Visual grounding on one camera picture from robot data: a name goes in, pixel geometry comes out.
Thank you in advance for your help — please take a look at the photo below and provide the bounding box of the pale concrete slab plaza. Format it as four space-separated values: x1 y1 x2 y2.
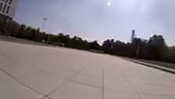
0 36 175 99

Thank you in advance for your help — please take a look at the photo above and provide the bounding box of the tall lattice tower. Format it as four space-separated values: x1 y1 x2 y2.
129 28 136 44

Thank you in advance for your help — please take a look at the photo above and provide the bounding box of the tall lamp pole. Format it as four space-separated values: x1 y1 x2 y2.
40 16 49 34

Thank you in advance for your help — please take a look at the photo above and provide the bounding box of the row of dark trees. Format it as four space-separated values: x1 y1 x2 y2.
0 8 175 65

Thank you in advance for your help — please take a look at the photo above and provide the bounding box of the raised kerb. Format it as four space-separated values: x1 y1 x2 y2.
119 56 175 77

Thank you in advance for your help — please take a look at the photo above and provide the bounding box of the grass strip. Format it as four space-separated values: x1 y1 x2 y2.
133 57 175 72

